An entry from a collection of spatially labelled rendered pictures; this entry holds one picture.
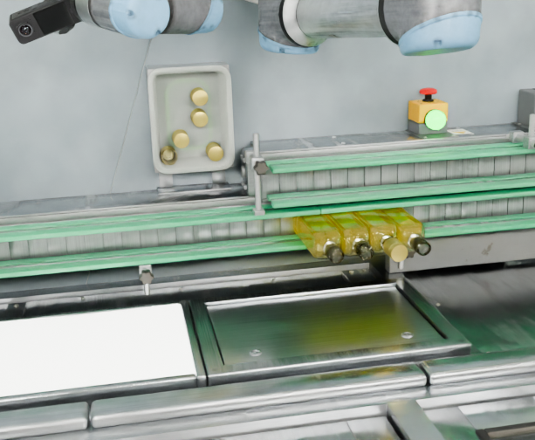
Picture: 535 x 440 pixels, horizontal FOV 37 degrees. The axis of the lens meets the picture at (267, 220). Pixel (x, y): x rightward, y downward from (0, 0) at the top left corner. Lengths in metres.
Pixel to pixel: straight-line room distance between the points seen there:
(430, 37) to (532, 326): 0.70
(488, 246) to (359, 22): 0.78
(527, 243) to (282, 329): 0.71
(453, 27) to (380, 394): 0.59
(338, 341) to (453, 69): 0.77
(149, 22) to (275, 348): 0.61
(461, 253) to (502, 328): 0.32
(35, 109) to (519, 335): 1.09
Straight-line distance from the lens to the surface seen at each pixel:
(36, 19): 1.34
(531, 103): 1.96
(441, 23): 1.18
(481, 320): 1.67
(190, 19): 1.26
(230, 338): 1.50
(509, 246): 1.96
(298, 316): 1.58
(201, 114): 1.73
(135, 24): 1.18
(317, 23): 1.43
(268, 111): 1.82
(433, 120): 1.83
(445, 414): 1.35
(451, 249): 1.89
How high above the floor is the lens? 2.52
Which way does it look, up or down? 70 degrees down
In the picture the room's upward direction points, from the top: 146 degrees clockwise
